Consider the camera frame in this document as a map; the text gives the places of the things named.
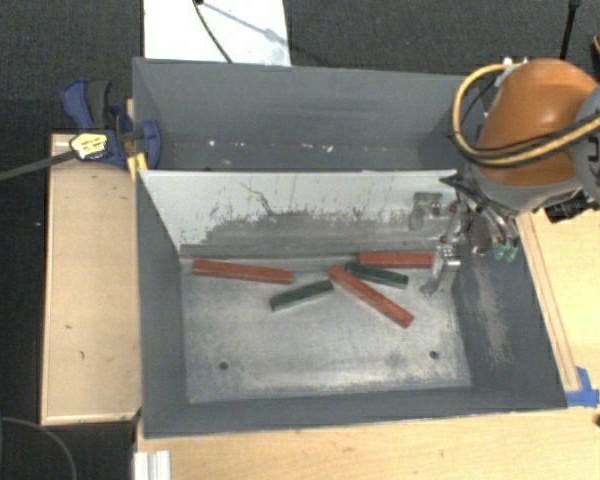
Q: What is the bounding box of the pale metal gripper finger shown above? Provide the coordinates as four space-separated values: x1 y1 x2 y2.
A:
408 191 444 232
419 246 463 298

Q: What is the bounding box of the grey metal bin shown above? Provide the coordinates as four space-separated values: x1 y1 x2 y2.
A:
131 56 569 440

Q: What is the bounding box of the red-brown flat block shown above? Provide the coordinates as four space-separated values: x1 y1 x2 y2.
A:
327 264 416 330
356 251 437 271
191 259 295 286

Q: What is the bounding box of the dark green flat block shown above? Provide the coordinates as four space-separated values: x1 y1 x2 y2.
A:
344 261 410 290
268 278 336 313

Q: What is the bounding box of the black cylinder on white bracket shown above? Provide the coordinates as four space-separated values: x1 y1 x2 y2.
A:
532 190 600 225

